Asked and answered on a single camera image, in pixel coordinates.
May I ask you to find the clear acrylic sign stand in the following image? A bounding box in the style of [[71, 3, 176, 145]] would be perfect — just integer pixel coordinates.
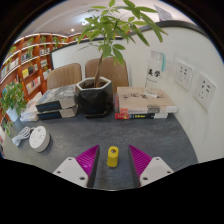
[[144, 49, 167, 99]]

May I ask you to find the white wall socket panel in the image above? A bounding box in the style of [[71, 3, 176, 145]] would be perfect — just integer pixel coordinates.
[[193, 72, 218, 112], [174, 60, 195, 91]]

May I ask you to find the white book with face cover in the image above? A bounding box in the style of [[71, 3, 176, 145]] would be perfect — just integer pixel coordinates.
[[20, 91, 44, 117]]

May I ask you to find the thick grey marbled book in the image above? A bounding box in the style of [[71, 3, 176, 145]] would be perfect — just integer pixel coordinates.
[[35, 84, 79, 113]]

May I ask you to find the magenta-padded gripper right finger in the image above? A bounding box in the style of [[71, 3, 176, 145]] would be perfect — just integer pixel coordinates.
[[128, 144, 175, 188]]

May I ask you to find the orange wooden bookshelf unit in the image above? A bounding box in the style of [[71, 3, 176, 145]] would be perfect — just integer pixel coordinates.
[[0, 32, 84, 158]]

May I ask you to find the beige hardcover book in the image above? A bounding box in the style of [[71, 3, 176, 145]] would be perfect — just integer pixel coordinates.
[[114, 86, 178, 115]]

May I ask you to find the white paper sign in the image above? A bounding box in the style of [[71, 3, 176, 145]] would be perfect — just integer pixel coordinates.
[[153, 3, 174, 22]]

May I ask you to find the coiled white power cable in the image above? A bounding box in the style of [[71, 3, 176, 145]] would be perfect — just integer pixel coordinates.
[[11, 125, 34, 148]]

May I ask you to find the thick dark blue book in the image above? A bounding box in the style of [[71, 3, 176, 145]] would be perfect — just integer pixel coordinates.
[[36, 104, 80, 121]]

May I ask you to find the yellow charger block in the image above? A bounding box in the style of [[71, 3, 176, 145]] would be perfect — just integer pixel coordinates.
[[106, 145, 120, 168]]

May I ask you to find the round white power strip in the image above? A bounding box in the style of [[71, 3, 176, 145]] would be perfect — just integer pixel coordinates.
[[28, 125, 52, 153]]

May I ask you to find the red and black book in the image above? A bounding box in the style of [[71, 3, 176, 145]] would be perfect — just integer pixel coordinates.
[[114, 111, 169, 120]]

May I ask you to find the small tree in black pot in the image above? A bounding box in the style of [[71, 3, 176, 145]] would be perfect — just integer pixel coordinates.
[[75, 0, 168, 118]]

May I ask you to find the thin white book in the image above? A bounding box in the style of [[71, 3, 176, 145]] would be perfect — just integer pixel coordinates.
[[19, 113, 39, 123]]

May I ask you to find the leafy vine in white pot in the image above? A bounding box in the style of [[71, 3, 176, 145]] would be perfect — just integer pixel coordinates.
[[0, 81, 28, 136]]

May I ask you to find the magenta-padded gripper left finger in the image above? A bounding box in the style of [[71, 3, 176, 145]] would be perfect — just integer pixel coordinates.
[[52, 144, 101, 188]]

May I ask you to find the tan padded chair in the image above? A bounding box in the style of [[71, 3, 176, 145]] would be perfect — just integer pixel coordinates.
[[46, 63, 83, 91], [84, 57, 130, 94]]

